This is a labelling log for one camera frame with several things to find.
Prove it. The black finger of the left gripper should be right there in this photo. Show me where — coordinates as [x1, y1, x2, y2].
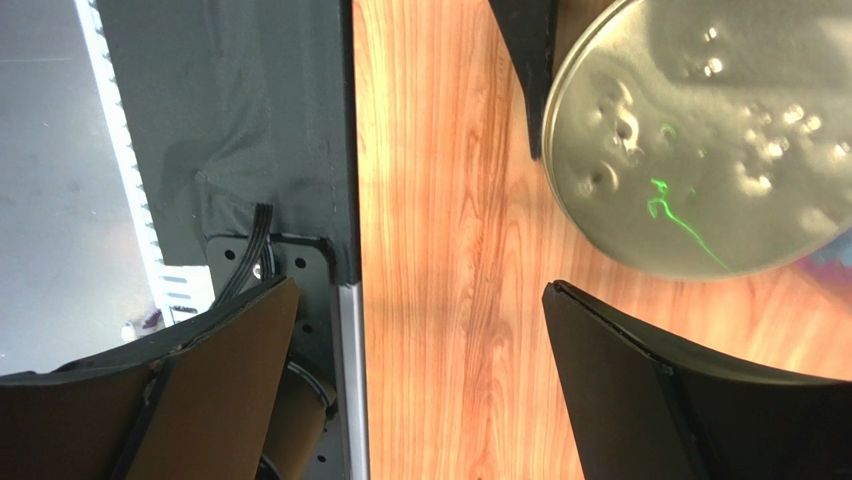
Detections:
[489, 0, 559, 160]

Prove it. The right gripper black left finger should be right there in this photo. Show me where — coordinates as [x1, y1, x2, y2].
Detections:
[1, 278, 300, 479]

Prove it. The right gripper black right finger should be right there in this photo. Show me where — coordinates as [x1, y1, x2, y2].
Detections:
[542, 281, 851, 479]

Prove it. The gold round tin lid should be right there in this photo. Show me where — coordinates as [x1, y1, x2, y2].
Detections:
[542, 1, 851, 281]

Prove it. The clear round plastic jar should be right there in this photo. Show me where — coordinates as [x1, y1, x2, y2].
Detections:
[793, 230, 851, 302]

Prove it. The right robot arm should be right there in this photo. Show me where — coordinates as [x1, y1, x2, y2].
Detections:
[1, 280, 851, 479]

